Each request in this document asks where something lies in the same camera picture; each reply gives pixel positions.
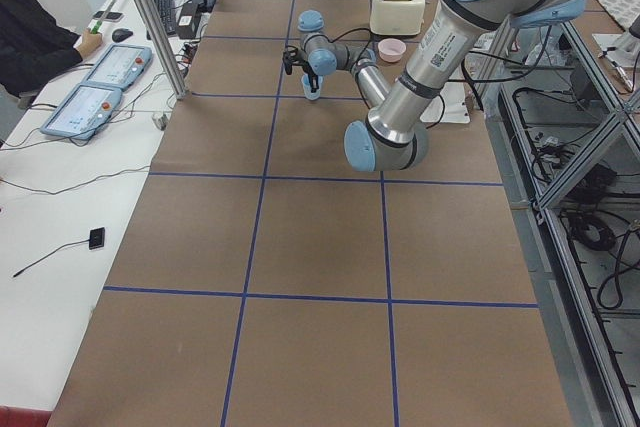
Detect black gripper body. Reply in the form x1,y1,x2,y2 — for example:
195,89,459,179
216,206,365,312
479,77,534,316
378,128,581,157
282,45,313,76

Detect light blue cup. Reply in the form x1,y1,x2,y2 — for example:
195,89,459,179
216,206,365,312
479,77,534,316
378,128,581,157
301,74,324,101

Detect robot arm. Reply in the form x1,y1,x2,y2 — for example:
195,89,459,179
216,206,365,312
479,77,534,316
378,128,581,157
283,0,587,172

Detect person's hand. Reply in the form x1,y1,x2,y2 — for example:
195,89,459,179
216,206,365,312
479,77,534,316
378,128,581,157
74,29,103,60

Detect pink plastic bowl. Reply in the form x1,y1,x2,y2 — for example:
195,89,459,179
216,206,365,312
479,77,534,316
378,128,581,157
377,38,407,63

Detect cream white toaster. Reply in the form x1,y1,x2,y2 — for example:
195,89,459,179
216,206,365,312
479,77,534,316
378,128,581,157
369,0,426,37

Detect black keyboard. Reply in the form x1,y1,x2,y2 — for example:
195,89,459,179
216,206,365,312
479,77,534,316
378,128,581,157
153,0,176,36

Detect small metal clamp block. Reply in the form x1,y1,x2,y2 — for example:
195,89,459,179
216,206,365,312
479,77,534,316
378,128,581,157
152,112,168,131

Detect upper teach pendant tablet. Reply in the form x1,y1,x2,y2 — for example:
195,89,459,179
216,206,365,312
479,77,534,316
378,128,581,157
83,43,152,91

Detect teach pendant tablet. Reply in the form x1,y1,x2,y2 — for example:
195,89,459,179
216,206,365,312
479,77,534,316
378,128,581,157
83,43,152,91
39,83,123,141

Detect black computer mouse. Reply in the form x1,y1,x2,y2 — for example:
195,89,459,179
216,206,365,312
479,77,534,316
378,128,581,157
111,28,134,43

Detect smartphone on desk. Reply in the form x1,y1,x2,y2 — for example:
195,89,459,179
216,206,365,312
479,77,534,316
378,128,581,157
93,10,124,22

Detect green marker pen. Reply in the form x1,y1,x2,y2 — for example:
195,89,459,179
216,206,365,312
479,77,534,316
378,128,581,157
90,17,104,34

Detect lower teach pendant tablet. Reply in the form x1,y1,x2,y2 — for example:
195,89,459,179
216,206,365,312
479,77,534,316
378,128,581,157
39,83,123,141

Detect seated person in black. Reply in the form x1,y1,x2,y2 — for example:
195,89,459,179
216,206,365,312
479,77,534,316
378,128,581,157
1,0,84,97

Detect small black square device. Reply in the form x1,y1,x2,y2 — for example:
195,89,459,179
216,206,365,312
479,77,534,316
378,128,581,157
88,227,106,250

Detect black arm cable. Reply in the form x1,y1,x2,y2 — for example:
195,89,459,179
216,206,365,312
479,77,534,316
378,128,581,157
329,27,446,131

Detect aluminium frame post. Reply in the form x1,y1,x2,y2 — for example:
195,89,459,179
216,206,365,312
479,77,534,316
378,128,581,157
134,0,187,100

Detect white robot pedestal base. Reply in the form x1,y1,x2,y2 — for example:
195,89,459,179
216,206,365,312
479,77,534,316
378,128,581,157
420,83,470,124

